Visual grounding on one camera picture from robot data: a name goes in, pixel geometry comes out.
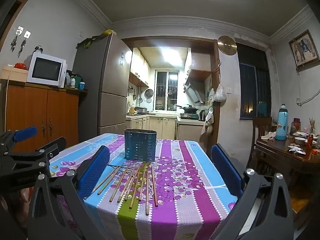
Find perforated metal utensil holder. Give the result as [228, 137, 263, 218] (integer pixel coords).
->
[124, 128, 157, 163]

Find kitchen cabinets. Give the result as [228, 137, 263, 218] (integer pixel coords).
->
[129, 47, 150, 88]
[126, 115, 179, 139]

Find gold round wall clock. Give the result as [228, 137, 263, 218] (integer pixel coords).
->
[217, 35, 237, 56]

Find hanging kitchen towel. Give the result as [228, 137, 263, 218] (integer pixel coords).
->
[201, 110, 215, 135]

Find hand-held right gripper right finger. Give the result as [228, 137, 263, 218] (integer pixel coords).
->
[211, 144, 293, 240]

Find lower kitchen cabinets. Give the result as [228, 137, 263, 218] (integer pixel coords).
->
[126, 115, 179, 139]

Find beige cardboard box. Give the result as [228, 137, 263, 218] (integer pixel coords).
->
[1, 65, 29, 82]

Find wooden dining chair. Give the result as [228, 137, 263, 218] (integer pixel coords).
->
[250, 116, 273, 165]

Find hanging dreamcatcher ornament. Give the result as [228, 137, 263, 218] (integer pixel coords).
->
[17, 31, 32, 58]
[10, 26, 25, 53]

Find green leafy bundle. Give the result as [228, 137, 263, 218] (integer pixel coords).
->
[76, 36, 105, 48]

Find red-lidded glass jar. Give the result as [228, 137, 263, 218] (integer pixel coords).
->
[290, 118, 302, 137]

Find dark window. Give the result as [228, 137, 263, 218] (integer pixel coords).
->
[236, 42, 272, 120]

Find dark wooden dining table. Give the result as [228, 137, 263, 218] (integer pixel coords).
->
[255, 132, 320, 188]

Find stove counter cabinet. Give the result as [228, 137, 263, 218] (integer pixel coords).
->
[176, 116, 209, 153]

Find steel range hood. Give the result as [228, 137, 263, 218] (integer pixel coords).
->
[184, 69, 212, 105]

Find orange wooden stool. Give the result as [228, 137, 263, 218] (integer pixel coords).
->
[287, 187, 313, 220]

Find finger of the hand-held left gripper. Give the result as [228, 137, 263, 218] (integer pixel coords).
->
[0, 126, 38, 153]
[0, 137, 67, 167]

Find grey refrigerator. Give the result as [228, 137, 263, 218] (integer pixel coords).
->
[72, 33, 133, 137]

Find blue thermos flask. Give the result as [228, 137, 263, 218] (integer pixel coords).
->
[275, 104, 289, 141]

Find bunch of wooden chopsticks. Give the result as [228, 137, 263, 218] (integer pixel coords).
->
[84, 162, 159, 216]

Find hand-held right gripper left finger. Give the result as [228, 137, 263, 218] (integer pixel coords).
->
[28, 145, 111, 240]

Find white wall cable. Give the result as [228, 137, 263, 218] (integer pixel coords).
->
[296, 90, 320, 105]

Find black wok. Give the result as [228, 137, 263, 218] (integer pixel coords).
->
[175, 104, 199, 113]

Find upper kitchen cabinets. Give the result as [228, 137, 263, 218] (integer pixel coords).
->
[129, 47, 150, 88]

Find white power cable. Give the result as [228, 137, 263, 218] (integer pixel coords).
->
[4, 66, 14, 133]

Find white hanging plastic bag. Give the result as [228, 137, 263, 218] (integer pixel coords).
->
[214, 82, 227, 102]

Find floral striped tablecloth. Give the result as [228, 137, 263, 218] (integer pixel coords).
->
[49, 133, 238, 240]

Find barred kitchen window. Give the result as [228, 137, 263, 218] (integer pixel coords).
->
[155, 70, 179, 110]

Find white microwave oven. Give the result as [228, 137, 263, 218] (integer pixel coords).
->
[27, 53, 68, 88]

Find orange wooden cabinet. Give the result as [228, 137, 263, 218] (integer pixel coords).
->
[0, 79, 88, 153]

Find framed elephant picture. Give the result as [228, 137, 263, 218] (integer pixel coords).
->
[288, 29, 320, 70]

